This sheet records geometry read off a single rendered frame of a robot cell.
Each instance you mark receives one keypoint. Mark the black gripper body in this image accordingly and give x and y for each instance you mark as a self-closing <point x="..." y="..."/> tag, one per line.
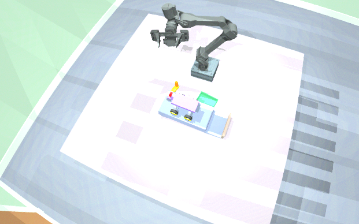
<point x="170" y="31"/>

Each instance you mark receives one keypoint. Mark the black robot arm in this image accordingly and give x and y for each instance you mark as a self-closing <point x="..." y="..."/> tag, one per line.
<point x="188" y="20"/>

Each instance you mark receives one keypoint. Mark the green tray floor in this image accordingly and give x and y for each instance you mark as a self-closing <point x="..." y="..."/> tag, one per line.
<point x="206" y="100"/>

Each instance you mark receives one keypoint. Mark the light blue ramp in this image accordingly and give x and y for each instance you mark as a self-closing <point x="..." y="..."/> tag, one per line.
<point x="205" y="119"/>

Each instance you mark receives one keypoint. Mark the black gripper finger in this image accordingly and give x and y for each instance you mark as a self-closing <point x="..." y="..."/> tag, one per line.
<point x="180" y="38"/>
<point x="157" y="38"/>

